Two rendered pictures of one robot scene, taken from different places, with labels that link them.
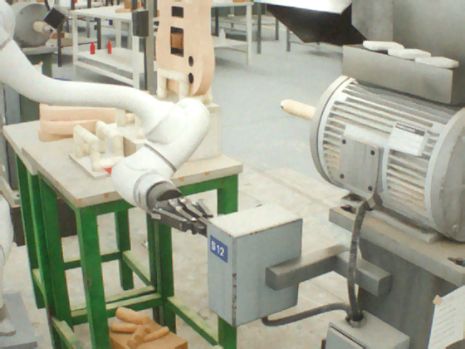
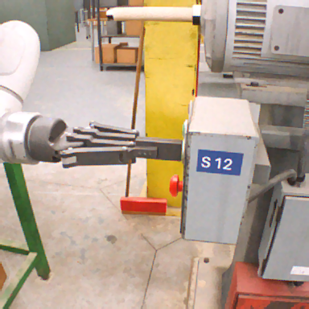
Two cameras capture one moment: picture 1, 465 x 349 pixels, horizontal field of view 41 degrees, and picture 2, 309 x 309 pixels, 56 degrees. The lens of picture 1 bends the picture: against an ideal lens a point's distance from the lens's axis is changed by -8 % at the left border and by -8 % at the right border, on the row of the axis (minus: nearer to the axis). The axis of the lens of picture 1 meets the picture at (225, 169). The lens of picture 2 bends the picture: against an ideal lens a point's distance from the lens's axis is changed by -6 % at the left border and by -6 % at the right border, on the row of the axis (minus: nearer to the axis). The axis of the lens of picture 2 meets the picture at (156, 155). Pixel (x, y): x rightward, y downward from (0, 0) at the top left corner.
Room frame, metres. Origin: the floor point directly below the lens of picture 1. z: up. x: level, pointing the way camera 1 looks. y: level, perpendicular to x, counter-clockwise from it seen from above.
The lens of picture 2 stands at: (0.94, 0.34, 1.28)
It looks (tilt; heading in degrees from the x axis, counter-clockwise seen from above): 28 degrees down; 313
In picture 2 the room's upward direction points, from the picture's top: straight up
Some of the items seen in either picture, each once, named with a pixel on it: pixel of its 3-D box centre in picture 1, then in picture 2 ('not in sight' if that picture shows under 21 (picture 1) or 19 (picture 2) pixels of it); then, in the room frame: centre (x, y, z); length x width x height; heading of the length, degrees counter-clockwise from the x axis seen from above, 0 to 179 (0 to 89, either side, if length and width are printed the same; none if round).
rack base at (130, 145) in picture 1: (142, 143); not in sight; (2.13, 0.28, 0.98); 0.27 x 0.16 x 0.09; 32
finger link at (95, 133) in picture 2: (192, 213); (105, 140); (1.30, 0.07, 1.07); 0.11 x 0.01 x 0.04; 34
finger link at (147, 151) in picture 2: (193, 228); (138, 154); (1.23, 0.07, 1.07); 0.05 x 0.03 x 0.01; 33
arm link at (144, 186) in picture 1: (156, 194); (26, 138); (1.41, 0.16, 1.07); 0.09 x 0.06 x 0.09; 123
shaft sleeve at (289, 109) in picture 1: (312, 114); (153, 14); (1.45, -0.19, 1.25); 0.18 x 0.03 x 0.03; 33
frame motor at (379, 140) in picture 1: (411, 151); (294, 22); (1.18, -0.36, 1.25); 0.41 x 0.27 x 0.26; 33
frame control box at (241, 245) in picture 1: (285, 287); (252, 177); (1.12, -0.11, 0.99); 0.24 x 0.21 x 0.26; 33
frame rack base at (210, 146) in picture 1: (182, 125); not in sight; (2.21, 0.15, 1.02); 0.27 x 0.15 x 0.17; 32
